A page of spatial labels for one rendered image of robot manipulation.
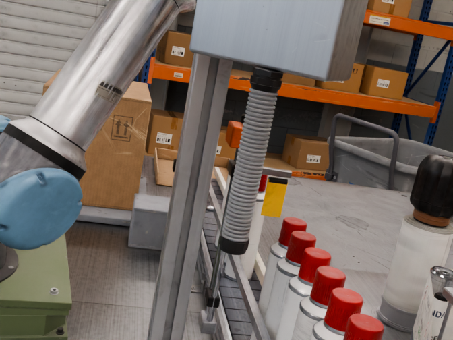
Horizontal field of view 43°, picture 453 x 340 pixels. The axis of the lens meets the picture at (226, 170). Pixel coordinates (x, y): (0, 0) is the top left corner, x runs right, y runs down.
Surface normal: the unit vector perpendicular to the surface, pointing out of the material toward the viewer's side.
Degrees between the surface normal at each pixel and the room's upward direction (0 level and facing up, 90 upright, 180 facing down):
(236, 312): 0
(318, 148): 90
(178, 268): 90
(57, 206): 100
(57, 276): 4
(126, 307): 0
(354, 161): 94
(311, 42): 90
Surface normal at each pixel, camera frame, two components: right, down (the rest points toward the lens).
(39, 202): 0.67, 0.47
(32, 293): 0.24, -0.93
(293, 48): -0.44, 0.15
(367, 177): -0.80, 0.07
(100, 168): 0.16, 0.28
